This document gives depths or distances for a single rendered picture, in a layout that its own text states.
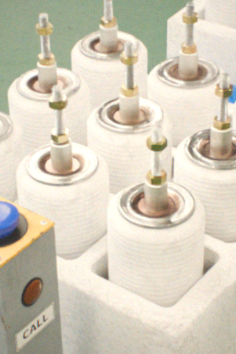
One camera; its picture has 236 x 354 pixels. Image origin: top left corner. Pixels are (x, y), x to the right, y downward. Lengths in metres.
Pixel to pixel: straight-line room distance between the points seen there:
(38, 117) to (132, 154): 0.13
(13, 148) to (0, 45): 0.76
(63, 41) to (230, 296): 0.91
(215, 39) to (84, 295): 0.58
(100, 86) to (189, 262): 0.33
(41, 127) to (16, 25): 0.76
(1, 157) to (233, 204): 0.25
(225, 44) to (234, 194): 0.45
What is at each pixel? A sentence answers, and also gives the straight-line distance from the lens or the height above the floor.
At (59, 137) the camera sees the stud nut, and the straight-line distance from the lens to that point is 0.93.
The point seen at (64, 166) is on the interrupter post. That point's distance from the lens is 0.94.
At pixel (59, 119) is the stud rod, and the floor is 0.31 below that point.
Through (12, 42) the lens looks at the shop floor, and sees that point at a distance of 1.75.
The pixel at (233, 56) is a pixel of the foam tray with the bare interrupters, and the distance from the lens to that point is 1.37.
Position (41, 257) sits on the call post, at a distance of 0.78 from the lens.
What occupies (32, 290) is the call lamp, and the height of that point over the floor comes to 0.27.
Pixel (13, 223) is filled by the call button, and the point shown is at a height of 0.33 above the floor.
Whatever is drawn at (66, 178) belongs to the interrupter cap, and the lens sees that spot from 0.93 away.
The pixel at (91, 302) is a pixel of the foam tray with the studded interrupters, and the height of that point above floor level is 0.17.
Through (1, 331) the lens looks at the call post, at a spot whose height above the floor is 0.24.
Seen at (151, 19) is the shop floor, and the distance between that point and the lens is 1.82.
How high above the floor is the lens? 0.79
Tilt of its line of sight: 36 degrees down
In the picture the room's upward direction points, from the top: 1 degrees counter-clockwise
